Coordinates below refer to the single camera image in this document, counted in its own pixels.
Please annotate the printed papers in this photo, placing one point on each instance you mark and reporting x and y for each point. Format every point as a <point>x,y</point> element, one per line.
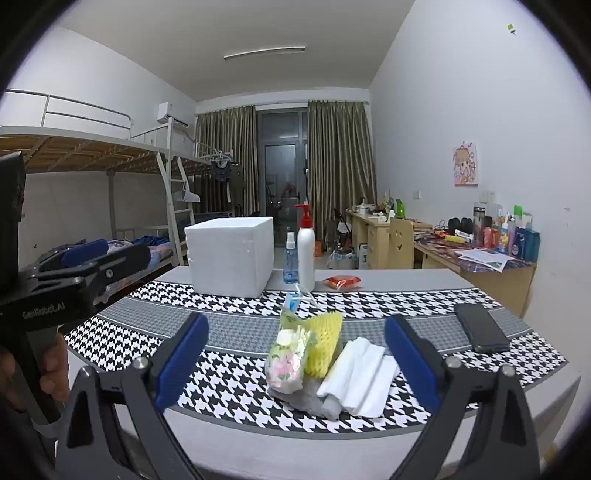
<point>485,259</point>

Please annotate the grey sock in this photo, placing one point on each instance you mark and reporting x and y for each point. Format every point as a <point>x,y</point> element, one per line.
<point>298,398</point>

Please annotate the group of toiletry bottles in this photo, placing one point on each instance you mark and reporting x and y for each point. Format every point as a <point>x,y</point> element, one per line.
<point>505,233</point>

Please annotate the white air conditioner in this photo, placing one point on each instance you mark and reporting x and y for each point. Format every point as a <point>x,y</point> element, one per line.
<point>171,115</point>

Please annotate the floral tissue packet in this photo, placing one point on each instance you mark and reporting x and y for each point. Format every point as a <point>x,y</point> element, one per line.
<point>286,364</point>

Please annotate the white foam box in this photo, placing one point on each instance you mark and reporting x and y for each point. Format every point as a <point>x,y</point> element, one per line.
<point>228,258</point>

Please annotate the smiley wooden chair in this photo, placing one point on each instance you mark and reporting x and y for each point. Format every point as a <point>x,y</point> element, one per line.
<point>400,242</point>

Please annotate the dark blue cloth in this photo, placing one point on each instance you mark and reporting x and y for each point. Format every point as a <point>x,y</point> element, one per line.
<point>150,240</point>

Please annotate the double white wall socket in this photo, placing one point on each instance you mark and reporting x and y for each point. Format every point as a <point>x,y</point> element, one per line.
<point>487,196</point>

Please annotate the brown curtain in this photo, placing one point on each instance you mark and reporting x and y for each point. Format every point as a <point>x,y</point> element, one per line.
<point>339,161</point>
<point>228,152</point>

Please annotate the small blue spray bottle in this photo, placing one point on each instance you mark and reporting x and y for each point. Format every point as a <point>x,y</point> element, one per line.
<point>291,267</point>

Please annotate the yellow foam net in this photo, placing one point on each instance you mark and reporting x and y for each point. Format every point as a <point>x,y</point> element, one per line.
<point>323,341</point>

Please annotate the person's left hand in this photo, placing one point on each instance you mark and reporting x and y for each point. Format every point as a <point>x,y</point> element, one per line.
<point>54,369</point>

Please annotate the white and blue carton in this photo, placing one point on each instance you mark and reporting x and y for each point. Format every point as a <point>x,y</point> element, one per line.
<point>363,254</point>

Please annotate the black headphones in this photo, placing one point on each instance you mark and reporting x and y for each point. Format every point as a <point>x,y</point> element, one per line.
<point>461,225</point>

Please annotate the white pump bottle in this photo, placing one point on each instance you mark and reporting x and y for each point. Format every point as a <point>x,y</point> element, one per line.
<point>305,258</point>

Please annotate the orange bucket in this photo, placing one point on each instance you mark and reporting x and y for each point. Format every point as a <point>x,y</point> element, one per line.
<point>318,249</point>

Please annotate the green plastic container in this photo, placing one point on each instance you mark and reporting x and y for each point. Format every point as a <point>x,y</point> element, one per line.
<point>400,208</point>

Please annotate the glass balcony door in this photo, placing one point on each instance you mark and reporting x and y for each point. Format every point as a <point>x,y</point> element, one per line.
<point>281,161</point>

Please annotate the wooden desk with printed mat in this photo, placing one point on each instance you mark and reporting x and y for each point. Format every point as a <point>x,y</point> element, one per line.
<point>489,281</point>

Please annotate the white metal bunk bed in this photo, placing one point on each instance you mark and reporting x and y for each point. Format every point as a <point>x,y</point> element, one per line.
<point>83,147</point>

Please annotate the yellow tube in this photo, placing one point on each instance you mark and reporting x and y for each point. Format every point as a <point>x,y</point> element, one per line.
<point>454,238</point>

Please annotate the hanging dark clothes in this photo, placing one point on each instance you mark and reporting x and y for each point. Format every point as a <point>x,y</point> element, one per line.
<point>226,182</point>

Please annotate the pink cartoon wall poster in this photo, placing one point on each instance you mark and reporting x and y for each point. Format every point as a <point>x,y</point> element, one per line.
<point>465,165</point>

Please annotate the red snack packet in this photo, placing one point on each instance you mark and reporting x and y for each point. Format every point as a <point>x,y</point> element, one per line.
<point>342,281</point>

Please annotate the wooden desk with drawers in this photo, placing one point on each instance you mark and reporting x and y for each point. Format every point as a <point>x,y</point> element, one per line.
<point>374,235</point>

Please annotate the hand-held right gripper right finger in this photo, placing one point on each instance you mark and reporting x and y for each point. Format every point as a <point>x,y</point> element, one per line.
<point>411,360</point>

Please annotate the plastic bags with bottles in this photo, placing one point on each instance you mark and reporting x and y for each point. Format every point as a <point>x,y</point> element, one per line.
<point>342,259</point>

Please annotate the blue face mask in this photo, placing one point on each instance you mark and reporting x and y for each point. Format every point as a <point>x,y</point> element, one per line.
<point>293,302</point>

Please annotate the white bunk bed ladder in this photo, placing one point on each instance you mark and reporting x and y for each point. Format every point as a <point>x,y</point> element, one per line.
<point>174,217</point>

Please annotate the white clothes hanger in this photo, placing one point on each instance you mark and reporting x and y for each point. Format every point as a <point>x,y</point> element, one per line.
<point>188,194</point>

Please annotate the ceiling tube light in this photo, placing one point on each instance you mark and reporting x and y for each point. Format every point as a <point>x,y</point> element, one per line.
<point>265,52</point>

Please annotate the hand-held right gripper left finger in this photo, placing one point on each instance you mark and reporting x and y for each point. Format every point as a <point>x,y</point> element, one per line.
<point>182,360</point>

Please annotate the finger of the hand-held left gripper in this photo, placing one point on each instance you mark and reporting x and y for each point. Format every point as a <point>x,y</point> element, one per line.
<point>85,251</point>
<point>124,263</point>

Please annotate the black smartphone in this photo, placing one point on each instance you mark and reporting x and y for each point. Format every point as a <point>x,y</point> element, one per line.
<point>482,327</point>

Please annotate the houndstooth tablecloth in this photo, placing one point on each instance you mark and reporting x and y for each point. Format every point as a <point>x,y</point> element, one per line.
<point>231,318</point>

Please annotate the black folding chair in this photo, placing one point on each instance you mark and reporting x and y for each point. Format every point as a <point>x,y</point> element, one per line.
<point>337,228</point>

